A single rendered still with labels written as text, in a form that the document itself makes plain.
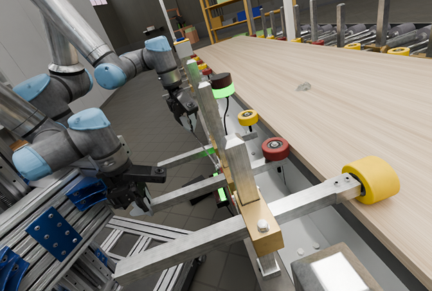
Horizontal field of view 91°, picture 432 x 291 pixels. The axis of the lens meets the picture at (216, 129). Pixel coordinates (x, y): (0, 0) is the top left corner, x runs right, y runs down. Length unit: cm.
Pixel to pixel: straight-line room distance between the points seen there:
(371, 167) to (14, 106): 76
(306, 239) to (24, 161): 76
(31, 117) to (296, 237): 81
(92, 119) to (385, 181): 59
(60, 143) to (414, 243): 67
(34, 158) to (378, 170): 66
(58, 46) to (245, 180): 79
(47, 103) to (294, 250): 92
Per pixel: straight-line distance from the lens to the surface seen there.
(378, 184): 48
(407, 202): 55
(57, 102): 93
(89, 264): 123
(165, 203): 69
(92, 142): 56
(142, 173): 61
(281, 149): 64
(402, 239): 49
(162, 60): 75
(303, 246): 78
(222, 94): 56
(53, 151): 56
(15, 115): 68
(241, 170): 37
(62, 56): 97
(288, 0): 211
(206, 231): 43
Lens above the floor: 129
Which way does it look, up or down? 28 degrees down
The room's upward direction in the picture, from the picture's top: 18 degrees counter-clockwise
